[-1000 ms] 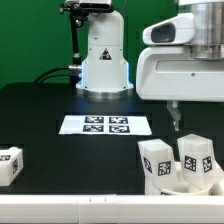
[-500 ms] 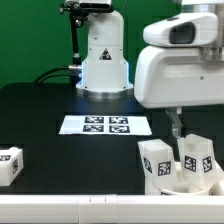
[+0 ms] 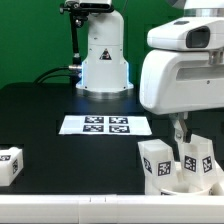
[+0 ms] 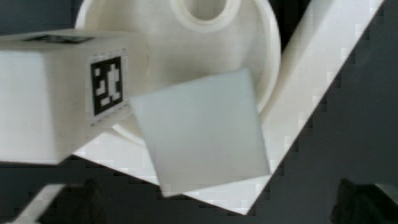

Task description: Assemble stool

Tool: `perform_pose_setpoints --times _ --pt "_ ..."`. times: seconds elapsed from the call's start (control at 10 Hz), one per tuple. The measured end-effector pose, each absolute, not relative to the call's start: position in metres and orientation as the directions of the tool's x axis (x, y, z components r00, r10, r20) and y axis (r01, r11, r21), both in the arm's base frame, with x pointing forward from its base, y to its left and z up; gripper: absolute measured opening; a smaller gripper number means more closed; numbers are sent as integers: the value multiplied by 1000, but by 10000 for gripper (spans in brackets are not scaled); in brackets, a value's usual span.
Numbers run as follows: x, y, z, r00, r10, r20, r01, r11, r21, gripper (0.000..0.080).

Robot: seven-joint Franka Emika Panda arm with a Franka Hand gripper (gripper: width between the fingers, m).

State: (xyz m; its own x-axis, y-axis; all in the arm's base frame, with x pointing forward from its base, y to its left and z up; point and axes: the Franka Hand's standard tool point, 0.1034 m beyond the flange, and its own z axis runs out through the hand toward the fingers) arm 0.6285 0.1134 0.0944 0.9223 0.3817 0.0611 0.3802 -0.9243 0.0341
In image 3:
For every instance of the paper sheet with markers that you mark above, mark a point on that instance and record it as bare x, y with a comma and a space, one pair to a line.
105, 125

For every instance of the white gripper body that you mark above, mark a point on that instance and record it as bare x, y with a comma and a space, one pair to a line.
173, 82

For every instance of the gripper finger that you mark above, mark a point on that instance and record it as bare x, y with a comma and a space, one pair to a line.
181, 133

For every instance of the white round stool seat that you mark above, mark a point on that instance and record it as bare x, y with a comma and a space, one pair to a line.
182, 188

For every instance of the white L-shaped fence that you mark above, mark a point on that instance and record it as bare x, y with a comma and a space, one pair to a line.
113, 209

